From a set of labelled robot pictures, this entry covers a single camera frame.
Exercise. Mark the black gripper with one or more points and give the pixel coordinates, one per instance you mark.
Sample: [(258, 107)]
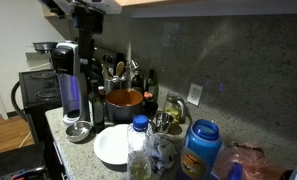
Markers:
[(88, 20)]

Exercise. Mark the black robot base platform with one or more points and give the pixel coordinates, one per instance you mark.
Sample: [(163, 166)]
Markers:
[(14, 160)]

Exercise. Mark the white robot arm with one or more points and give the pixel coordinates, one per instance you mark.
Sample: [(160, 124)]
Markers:
[(103, 4)]

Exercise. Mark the long wooden spatula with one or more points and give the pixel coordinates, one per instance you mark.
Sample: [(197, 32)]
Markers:
[(105, 71)]

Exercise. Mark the round wooden spoon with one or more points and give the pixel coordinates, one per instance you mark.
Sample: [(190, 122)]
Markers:
[(120, 68)]

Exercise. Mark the steel pan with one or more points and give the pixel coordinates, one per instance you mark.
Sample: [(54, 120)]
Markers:
[(44, 46)]

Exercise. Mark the steel utensil holder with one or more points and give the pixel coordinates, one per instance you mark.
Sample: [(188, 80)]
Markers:
[(112, 85)]

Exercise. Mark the small spice jar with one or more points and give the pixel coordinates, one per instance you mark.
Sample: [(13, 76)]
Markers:
[(101, 90)]

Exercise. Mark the dark glass bottle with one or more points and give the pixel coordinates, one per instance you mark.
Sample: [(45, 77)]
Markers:
[(137, 81)]

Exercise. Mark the black electric stove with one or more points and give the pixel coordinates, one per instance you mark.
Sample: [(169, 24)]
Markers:
[(38, 87)]

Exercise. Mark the dark olive oil bottle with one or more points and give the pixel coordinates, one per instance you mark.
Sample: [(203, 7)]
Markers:
[(97, 110)]

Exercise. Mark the green glass bottle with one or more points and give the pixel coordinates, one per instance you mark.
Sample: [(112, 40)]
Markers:
[(152, 85)]

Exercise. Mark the small jar with red lid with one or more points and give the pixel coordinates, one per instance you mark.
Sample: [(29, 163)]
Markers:
[(149, 96)]

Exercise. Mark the small steel bowl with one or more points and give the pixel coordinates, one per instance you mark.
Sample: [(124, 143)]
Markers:
[(78, 130)]

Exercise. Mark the white plate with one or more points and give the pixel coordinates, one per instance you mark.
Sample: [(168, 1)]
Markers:
[(111, 145)]

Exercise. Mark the steel cup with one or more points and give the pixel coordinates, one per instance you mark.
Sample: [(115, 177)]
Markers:
[(164, 121)]

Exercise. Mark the clear bottle with blue cap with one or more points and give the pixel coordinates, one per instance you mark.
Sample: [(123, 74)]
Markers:
[(138, 150)]

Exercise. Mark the crumpled white cloth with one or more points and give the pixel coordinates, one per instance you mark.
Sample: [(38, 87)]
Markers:
[(161, 150)]

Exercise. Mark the blue wide-mouth water bottle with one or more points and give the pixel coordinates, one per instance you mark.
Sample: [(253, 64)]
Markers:
[(199, 150)]

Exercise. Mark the white wall outlet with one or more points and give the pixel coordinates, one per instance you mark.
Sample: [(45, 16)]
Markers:
[(195, 94)]

